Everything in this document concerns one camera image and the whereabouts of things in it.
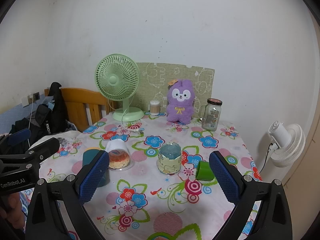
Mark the white charging cable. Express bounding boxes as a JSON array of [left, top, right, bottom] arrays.
[[28, 94, 35, 147]]

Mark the wall socket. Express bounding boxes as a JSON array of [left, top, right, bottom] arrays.
[[27, 92, 41, 105]]

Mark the white desk fan cable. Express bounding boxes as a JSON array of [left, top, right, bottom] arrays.
[[107, 98, 145, 134]]

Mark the black fan power cable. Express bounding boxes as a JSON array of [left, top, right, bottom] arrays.
[[258, 142, 273, 174]]

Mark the dark teal cup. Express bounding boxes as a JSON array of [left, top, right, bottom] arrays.
[[82, 150, 111, 188]]

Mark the person's left hand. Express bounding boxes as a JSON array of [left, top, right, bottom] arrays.
[[0, 192, 26, 233]]

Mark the cotton swab container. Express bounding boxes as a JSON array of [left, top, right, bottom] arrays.
[[149, 100, 161, 116]]

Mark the clear cup with white sleeve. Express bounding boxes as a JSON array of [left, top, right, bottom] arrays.
[[105, 139, 135, 171]]

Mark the green desk fan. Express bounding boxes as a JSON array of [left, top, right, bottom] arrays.
[[95, 53, 145, 123]]

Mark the purple plush toy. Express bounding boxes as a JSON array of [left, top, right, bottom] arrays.
[[166, 79, 197, 125]]

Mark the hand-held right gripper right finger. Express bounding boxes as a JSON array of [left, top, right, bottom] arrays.
[[209, 150, 293, 240]]

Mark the white standing fan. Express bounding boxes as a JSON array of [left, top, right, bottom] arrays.
[[268, 120, 306, 168]]

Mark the floral tablecloth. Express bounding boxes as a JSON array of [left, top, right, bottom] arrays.
[[37, 116, 263, 240]]

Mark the green elephant print board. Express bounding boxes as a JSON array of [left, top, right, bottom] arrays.
[[136, 62, 216, 118]]

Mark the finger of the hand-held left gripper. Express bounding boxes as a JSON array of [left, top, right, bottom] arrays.
[[25, 137, 61, 161], [7, 128, 32, 146]]

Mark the blue cup with yellow sleeve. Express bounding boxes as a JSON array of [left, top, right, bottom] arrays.
[[157, 142, 182, 176]]

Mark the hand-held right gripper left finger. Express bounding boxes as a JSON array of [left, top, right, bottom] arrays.
[[25, 150, 110, 240]]

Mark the pile of dark clothes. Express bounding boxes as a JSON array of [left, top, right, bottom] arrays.
[[9, 82, 81, 151]]

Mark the green cup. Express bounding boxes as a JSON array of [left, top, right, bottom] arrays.
[[195, 161, 216, 182]]

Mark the glass jar with lid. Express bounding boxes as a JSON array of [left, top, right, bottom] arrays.
[[201, 98, 223, 131]]

